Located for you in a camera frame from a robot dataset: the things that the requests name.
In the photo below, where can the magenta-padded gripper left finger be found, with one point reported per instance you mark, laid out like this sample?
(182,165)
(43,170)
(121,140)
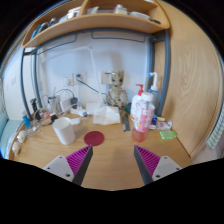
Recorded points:
(63,166)

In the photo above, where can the small blue tube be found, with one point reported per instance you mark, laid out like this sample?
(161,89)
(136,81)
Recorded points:
(26,120)

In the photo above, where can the white wall plate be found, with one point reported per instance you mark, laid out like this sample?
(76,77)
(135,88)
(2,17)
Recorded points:
(106,77)

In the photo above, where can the white earbuds case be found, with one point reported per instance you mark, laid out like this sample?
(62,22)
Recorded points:
(75,121)

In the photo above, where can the white double wall socket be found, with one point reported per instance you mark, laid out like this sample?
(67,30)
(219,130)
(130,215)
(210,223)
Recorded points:
(70,80)

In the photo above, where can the black plug charger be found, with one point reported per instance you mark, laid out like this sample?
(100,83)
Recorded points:
(74,101)

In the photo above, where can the flat round red coaster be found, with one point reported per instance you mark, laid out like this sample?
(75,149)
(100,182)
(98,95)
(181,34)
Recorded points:
(94,138)

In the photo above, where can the metal ruler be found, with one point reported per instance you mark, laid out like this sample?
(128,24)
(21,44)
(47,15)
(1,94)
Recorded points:
(125,121)

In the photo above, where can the white power adapter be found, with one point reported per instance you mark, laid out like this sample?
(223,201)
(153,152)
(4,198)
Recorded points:
(65,105)

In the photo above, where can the clear pink-labelled drink bottle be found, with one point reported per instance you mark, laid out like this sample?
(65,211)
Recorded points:
(143,116)

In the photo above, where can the white red-pump lotion bottle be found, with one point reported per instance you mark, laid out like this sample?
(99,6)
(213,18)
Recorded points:
(134,106)

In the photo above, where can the white tissue pack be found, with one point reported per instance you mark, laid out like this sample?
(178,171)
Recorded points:
(106,115)

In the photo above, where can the white power strip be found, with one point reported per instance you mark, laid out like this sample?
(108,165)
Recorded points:
(78,112)

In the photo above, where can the wooden shelf unit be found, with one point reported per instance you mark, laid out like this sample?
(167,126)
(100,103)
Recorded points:
(100,21)

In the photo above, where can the small green packet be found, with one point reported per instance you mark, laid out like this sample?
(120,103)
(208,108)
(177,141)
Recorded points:
(168,134)

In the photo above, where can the teal bedding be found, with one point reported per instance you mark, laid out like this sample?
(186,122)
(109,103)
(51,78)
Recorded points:
(7,133)

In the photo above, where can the black electric shaver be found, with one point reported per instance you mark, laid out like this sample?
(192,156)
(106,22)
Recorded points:
(34,106)

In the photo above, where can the white squeezed tube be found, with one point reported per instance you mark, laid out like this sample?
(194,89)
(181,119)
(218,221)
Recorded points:
(163,125)

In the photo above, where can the grey metal frame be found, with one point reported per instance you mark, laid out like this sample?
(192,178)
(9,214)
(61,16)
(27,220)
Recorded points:
(166,66)

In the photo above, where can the dark green round container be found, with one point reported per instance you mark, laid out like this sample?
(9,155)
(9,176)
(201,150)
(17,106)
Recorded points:
(128,108)

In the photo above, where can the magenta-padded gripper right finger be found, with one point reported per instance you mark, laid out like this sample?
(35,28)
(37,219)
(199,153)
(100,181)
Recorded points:
(163,166)

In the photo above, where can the small blue box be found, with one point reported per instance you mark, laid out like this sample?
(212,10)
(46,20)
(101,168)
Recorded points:
(154,120)

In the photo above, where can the tree creature figurine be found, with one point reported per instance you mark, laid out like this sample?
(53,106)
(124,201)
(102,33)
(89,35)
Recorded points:
(117,95)

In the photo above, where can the white cup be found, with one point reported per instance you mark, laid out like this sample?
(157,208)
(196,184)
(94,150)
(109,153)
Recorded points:
(64,130)

